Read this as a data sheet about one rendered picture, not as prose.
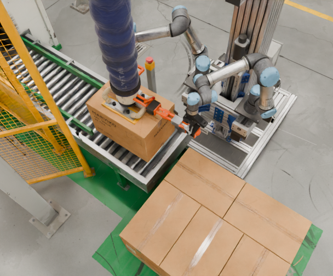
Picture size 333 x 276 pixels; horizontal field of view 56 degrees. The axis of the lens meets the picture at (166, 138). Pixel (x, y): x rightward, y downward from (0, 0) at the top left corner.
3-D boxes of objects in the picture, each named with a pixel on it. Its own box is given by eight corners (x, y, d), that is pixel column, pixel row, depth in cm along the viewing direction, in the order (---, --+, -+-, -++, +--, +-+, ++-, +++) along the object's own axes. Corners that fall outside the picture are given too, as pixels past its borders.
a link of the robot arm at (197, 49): (197, 68, 266) (169, 20, 224) (196, 55, 274) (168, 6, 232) (211, 63, 261) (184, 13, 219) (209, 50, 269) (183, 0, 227)
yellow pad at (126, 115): (101, 104, 253) (99, 101, 248) (109, 97, 257) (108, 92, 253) (134, 125, 242) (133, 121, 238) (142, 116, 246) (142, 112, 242)
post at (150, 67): (151, 124, 373) (144, 62, 287) (155, 120, 376) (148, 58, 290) (156, 126, 371) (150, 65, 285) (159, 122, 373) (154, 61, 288)
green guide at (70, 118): (-18, 69, 350) (-22, 63, 342) (-10, 64, 354) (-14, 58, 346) (86, 142, 297) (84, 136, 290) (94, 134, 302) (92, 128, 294)
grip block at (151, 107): (145, 111, 236) (144, 106, 231) (153, 102, 240) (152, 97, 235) (154, 116, 233) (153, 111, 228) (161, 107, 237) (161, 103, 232)
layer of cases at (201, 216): (125, 246, 286) (118, 235, 252) (188, 166, 327) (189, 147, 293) (242, 339, 247) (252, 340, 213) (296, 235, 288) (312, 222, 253)
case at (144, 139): (96, 130, 288) (85, 102, 254) (123, 101, 305) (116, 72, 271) (148, 162, 269) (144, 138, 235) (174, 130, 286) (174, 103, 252)
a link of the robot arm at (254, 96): (259, 91, 249) (263, 80, 237) (267, 104, 242) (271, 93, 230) (245, 96, 247) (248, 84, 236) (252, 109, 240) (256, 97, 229)
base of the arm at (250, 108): (249, 97, 259) (251, 88, 250) (265, 105, 254) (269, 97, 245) (240, 109, 253) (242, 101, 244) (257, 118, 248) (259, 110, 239)
